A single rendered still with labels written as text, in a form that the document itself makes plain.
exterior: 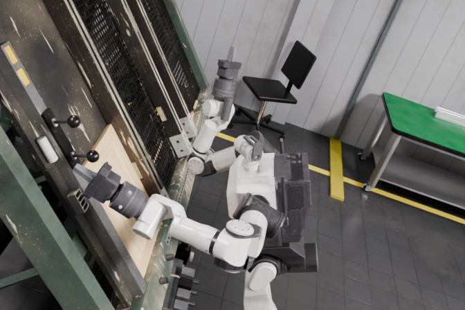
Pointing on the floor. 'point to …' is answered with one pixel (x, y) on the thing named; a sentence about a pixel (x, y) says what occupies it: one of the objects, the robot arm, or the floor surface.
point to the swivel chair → (304, 63)
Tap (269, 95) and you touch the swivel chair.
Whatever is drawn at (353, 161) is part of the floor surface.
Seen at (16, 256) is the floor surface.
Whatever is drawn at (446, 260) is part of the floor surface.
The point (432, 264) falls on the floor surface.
